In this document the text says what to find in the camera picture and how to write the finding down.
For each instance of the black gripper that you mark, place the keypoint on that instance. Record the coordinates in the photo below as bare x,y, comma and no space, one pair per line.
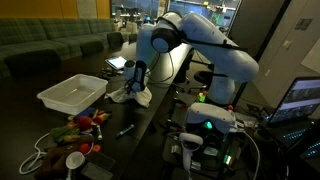
129,86

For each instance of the white terry cloth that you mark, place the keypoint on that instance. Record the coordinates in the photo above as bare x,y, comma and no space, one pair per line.
141,98

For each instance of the yellow toy bottle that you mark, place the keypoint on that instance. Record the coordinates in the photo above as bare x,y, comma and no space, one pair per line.
102,117

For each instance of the dark green marker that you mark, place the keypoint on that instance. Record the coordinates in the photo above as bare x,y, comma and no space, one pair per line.
125,131

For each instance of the blue block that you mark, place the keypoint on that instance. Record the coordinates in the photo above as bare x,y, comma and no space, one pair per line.
85,112

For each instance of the white marker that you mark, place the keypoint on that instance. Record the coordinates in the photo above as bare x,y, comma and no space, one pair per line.
99,133

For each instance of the red toy ball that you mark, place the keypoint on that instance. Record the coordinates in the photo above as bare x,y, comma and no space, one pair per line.
85,122

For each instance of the orange toy disc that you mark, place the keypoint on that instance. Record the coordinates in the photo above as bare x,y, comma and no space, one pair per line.
84,148
96,148

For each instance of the green toy vegetable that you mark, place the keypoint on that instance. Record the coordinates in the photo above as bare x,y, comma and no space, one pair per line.
63,131

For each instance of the white cup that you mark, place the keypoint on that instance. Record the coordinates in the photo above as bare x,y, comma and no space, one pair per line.
75,160

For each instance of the brown plush toy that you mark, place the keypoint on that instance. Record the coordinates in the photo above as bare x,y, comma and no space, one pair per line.
53,160

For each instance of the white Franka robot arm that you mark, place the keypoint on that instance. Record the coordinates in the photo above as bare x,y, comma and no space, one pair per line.
216,50

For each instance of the tablet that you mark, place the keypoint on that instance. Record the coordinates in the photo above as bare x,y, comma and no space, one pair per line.
116,62

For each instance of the dark ottoman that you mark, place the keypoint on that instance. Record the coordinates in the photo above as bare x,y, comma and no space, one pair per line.
115,39
91,47
31,63

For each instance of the clear plastic bin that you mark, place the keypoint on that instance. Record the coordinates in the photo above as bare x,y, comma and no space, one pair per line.
71,95

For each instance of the green yellow light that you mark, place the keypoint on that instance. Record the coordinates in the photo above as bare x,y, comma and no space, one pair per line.
201,97

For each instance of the black stool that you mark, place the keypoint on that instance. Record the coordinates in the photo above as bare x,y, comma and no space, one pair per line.
205,77

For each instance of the black tray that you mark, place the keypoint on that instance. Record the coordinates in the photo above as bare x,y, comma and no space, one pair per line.
101,160
96,173

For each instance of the white VR controller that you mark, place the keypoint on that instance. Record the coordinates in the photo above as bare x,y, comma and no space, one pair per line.
190,140

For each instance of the red button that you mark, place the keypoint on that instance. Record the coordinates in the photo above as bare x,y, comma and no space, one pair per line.
230,107

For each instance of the green plaid sofa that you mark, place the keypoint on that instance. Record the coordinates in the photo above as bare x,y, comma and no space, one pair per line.
33,31

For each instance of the open laptop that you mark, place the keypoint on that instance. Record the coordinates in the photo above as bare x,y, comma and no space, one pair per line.
293,100

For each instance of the white wall outlet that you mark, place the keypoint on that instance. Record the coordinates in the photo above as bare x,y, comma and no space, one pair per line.
267,72

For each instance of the white light switch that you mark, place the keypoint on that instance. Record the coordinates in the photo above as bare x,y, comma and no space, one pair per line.
287,44

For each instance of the grey wall sign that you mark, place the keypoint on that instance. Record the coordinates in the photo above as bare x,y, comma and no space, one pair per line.
303,24

